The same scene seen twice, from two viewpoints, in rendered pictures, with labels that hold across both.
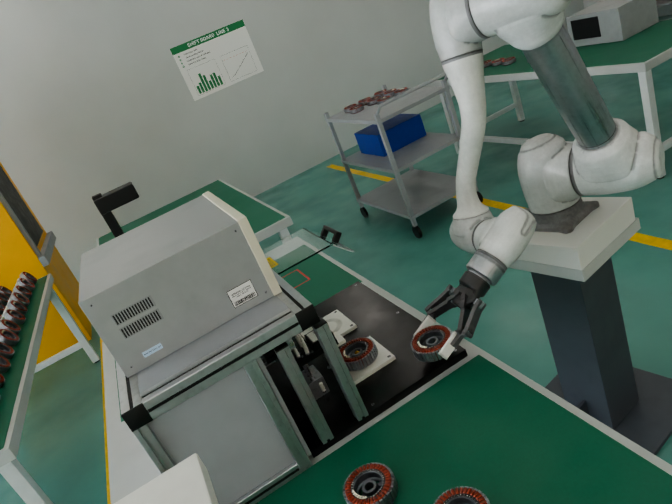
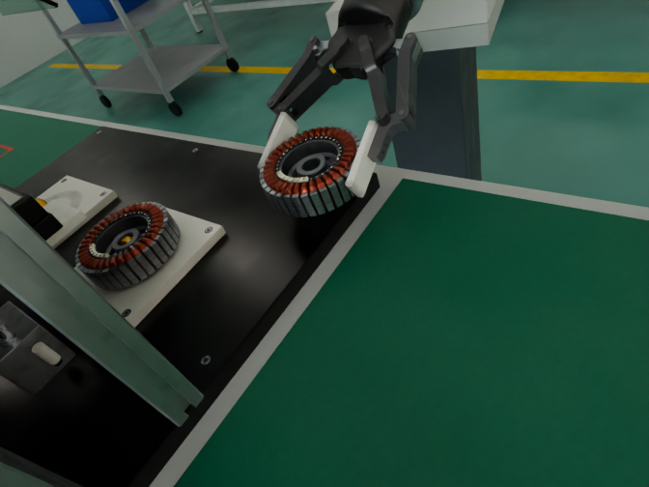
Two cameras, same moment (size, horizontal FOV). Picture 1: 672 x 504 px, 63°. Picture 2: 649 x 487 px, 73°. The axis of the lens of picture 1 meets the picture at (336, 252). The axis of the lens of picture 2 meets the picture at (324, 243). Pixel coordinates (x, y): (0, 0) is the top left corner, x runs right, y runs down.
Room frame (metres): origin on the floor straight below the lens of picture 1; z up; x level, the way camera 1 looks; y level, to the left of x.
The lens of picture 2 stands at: (0.83, 0.04, 1.08)
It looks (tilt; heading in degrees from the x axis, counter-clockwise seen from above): 42 degrees down; 336
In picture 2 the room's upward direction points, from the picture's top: 22 degrees counter-clockwise
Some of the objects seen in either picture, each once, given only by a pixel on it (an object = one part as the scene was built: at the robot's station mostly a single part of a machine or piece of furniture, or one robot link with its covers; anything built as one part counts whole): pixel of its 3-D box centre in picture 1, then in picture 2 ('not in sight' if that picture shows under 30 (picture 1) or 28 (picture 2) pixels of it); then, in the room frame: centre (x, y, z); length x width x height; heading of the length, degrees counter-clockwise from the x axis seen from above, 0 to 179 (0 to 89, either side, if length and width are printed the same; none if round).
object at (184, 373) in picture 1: (197, 312); not in sight; (1.33, 0.40, 1.09); 0.68 x 0.44 x 0.05; 16
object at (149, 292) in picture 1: (173, 271); not in sight; (1.34, 0.40, 1.22); 0.44 x 0.39 x 0.20; 16
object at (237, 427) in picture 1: (228, 446); not in sight; (0.99, 0.38, 0.91); 0.28 x 0.03 x 0.32; 106
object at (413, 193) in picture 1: (400, 153); (132, 17); (4.08, -0.75, 0.51); 1.01 x 0.60 x 1.01; 16
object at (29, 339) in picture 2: (313, 382); (20, 346); (1.26, 0.19, 0.80); 0.08 x 0.05 x 0.06; 16
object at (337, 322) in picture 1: (327, 329); (50, 216); (1.53, 0.12, 0.78); 0.15 x 0.15 x 0.01; 16
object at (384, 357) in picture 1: (360, 360); (141, 257); (1.30, 0.05, 0.78); 0.15 x 0.15 x 0.01; 16
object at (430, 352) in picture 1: (432, 343); (313, 169); (1.18, -0.14, 0.82); 0.11 x 0.11 x 0.04
